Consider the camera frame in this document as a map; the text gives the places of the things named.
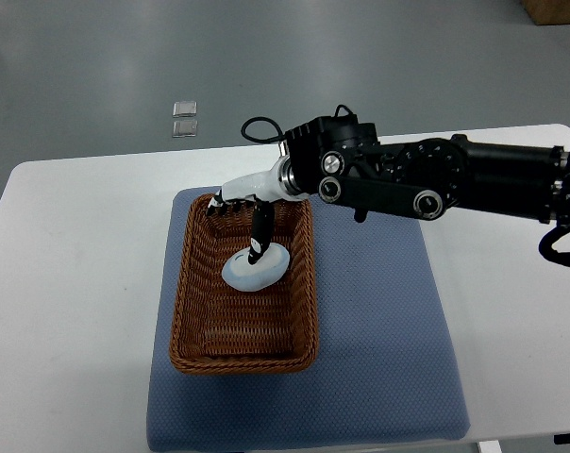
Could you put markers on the upper metal floor plate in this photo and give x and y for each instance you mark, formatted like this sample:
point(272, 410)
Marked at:
point(184, 108)

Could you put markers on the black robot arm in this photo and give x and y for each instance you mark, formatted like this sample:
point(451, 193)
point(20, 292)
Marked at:
point(341, 160)

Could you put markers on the light blue plush toy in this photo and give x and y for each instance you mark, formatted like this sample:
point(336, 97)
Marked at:
point(239, 274)

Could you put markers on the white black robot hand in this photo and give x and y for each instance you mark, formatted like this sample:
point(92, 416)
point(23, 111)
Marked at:
point(267, 186)

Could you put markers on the brown wicker basket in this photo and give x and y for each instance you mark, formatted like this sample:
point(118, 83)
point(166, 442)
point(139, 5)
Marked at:
point(217, 330)

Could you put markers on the metal floor plate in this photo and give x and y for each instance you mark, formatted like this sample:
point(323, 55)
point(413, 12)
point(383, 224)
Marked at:
point(184, 128)
point(184, 108)

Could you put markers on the blue fabric mat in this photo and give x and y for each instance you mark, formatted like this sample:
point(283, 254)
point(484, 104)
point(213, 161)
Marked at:
point(385, 372)

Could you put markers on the lower metal floor plate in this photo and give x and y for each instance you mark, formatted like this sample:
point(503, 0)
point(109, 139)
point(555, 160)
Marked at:
point(184, 128)

